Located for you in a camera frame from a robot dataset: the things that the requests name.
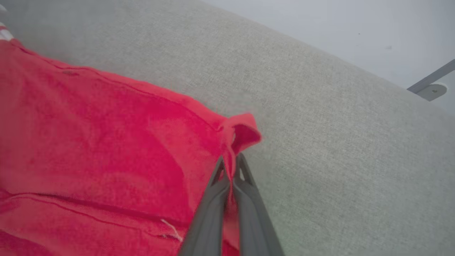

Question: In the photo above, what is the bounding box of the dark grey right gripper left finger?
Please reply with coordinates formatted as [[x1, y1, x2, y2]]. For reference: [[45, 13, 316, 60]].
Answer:
[[177, 156, 232, 256]]

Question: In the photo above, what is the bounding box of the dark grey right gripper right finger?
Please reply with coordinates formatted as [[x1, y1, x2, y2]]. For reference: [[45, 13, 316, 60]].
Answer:
[[232, 153, 285, 256]]

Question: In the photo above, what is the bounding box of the red and white garment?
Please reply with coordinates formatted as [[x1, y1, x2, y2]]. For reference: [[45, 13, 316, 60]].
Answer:
[[0, 23, 263, 256]]

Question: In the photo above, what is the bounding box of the grey metal mounting bracket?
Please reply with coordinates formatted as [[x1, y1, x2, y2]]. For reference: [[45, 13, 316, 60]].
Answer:
[[415, 83, 449, 102]]

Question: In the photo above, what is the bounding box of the grey metal bar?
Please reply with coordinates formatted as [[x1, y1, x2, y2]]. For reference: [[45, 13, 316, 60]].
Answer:
[[407, 59, 455, 94]]

